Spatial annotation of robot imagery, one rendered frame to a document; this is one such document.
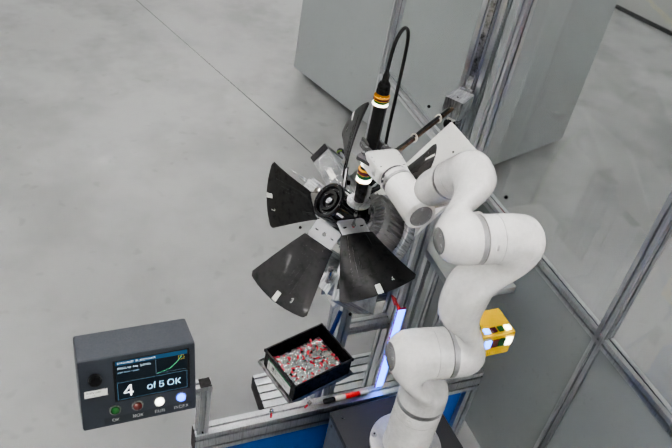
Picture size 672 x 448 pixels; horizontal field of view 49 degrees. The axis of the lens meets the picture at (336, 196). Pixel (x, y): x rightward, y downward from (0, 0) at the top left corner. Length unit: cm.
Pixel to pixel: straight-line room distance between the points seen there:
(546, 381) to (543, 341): 14
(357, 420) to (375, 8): 313
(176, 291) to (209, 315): 22
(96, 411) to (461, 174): 97
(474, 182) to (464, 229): 12
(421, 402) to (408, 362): 15
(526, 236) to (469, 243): 12
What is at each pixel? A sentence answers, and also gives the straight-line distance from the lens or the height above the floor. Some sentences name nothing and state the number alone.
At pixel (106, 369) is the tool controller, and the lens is 176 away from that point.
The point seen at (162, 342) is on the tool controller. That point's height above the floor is 125.
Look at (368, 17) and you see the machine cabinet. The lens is 477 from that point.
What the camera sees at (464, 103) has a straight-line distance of 256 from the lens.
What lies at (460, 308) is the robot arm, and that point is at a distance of 157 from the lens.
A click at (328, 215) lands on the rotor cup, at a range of 223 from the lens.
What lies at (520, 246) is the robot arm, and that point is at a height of 172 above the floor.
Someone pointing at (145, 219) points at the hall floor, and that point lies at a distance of 404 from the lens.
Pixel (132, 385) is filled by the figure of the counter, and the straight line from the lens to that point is 179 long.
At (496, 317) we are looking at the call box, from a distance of 226.
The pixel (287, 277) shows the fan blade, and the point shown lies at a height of 100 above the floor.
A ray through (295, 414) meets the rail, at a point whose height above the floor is 86.
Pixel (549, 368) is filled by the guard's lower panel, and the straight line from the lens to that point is 273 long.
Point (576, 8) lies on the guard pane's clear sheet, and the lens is 246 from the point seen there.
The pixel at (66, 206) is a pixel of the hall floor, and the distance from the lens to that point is 414.
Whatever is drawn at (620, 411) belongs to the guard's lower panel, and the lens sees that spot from 251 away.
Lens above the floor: 258
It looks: 37 degrees down
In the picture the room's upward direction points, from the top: 11 degrees clockwise
